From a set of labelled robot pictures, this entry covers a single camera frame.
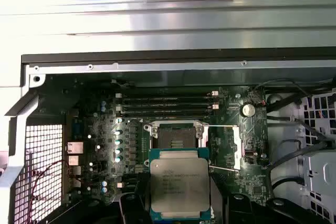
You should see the silver drive cage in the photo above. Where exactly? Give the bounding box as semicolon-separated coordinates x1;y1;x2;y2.
299;87;336;224

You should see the green motherboard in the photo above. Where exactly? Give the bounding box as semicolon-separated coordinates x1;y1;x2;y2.
69;84;271;206

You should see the silver coin battery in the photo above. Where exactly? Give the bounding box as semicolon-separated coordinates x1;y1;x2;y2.
240;102;256;118

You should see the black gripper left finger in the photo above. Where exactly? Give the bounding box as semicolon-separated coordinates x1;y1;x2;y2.
43;172;152;224

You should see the black RAM slot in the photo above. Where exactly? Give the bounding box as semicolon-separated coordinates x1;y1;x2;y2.
121;98;213;104
115;91;220;98
121;110;213;118
115;104;220;111

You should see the CPU socket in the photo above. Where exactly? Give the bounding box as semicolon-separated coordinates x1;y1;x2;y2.
143;120;210;154

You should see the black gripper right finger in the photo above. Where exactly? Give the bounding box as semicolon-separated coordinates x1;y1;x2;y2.
209;173;330;224

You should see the metal socket cover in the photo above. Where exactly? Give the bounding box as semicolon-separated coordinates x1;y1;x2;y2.
199;124;243;174

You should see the blue rear port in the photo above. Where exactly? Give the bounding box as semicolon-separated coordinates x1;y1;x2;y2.
70;119;80;137

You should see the silver green CPU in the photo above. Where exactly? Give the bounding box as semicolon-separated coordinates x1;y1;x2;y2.
148;147;212;221

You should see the black silver PC case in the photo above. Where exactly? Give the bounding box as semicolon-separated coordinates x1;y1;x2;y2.
0;47;336;224

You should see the silver rear port block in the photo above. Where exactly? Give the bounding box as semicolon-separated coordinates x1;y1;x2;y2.
67;141;85;155
67;155;80;167

